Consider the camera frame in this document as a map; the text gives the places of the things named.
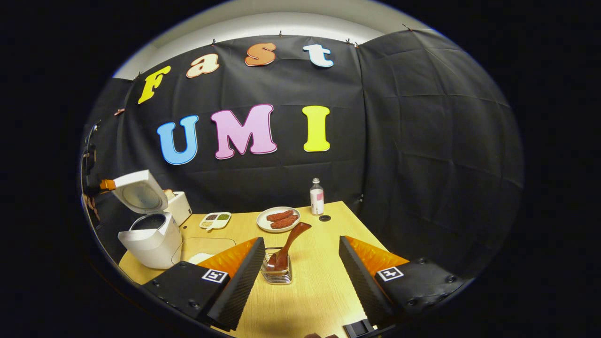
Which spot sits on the white round plate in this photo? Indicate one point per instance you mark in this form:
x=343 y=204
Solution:
x=263 y=224

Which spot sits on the black backdrop cloth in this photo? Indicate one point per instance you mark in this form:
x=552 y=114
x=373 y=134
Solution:
x=422 y=141

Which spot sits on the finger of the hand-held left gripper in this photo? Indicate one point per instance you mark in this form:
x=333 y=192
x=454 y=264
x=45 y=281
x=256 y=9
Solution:
x=108 y=184

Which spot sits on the white divided seasoning dish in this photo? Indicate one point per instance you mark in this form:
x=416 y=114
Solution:
x=215 y=220

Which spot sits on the white rice cooker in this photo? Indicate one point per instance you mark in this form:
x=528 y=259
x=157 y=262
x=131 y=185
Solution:
x=155 y=239

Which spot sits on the red sausage piece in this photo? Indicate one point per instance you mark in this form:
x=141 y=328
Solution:
x=284 y=222
x=279 y=216

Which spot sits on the clear plastic rice container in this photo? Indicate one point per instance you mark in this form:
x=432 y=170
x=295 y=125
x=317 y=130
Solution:
x=206 y=244

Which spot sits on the white toaster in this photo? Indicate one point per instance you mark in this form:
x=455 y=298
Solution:
x=181 y=209

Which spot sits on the clear bottle with pink label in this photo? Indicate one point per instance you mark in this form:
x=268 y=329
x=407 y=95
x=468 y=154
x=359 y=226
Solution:
x=317 y=199

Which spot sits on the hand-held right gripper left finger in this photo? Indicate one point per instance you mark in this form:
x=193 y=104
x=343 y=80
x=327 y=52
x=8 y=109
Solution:
x=242 y=286

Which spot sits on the brown wooden spoon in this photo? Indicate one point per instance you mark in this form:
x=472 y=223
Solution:
x=286 y=246

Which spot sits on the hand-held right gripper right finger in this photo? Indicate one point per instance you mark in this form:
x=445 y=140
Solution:
x=364 y=286

